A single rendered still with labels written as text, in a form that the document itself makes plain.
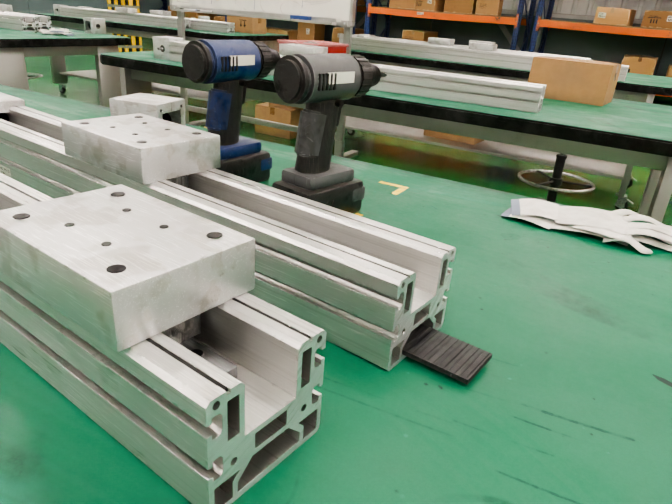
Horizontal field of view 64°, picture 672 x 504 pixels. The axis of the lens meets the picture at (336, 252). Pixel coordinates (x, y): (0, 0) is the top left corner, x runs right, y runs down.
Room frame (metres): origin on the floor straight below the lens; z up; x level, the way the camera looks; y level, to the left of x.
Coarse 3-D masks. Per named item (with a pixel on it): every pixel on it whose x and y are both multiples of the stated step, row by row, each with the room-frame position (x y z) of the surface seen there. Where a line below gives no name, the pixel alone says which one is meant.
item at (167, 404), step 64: (0, 192) 0.51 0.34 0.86; (0, 320) 0.36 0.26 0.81; (64, 320) 0.30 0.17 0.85; (256, 320) 0.30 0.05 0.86; (64, 384) 0.31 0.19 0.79; (128, 384) 0.26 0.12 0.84; (192, 384) 0.23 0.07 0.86; (256, 384) 0.29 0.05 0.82; (320, 384) 0.30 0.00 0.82; (128, 448) 0.26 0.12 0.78; (192, 448) 0.23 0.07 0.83; (256, 448) 0.25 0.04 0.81
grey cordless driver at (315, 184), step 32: (288, 64) 0.69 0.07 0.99; (320, 64) 0.70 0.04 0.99; (352, 64) 0.75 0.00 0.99; (288, 96) 0.68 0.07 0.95; (320, 96) 0.70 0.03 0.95; (352, 96) 0.76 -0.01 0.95; (320, 128) 0.71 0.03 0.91; (320, 160) 0.72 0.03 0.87; (288, 192) 0.70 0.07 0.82; (320, 192) 0.69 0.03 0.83; (352, 192) 0.74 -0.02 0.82
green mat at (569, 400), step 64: (384, 192) 0.87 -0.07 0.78; (448, 192) 0.89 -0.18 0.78; (512, 256) 0.64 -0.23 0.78; (576, 256) 0.66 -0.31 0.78; (640, 256) 0.67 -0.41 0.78; (448, 320) 0.47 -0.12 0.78; (512, 320) 0.48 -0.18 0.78; (576, 320) 0.49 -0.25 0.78; (640, 320) 0.50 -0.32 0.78; (0, 384) 0.32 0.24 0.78; (384, 384) 0.36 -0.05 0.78; (448, 384) 0.36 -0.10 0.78; (512, 384) 0.37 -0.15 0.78; (576, 384) 0.38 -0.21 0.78; (640, 384) 0.39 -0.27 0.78; (0, 448) 0.26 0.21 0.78; (64, 448) 0.26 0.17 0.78; (320, 448) 0.28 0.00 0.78; (384, 448) 0.29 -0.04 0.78; (448, 448) 0.29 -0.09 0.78; (512, 448) 0.30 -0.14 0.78; (576, 448) 0.30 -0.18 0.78; (640, 448) 0.31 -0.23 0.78
